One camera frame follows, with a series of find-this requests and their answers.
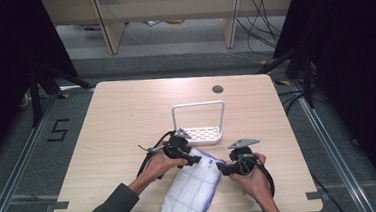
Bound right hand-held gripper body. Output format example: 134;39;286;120
226;137;264;177

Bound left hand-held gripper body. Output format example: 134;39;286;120
161;127;194;162

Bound white plastic rack with handle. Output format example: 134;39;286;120
170;99;229;149

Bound white cloth with purple grid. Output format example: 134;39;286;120
147;146;230;212

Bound person's left hand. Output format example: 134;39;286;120
146;148;189;184

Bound person's right hand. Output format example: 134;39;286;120
226;151;270;198

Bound grey tape patch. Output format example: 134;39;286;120
44;200;71;212
304;190;324;202

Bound black metal stand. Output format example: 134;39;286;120
255;45;318;113
26;57;97;129

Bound light wooden desk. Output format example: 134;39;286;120
41;0;300;62

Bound black curtain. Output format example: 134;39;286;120
269;0;376;211
0;0;85;168

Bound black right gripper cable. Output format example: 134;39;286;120
253;158;278;212

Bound black floor cables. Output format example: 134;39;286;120
276;88;309;115

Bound aluminium floor rail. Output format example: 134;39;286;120
288;74;374;212
0;94;67;212

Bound white floor cable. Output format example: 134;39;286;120
220;47;263;69

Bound bundle of black cables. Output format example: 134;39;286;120
235;0;288;55

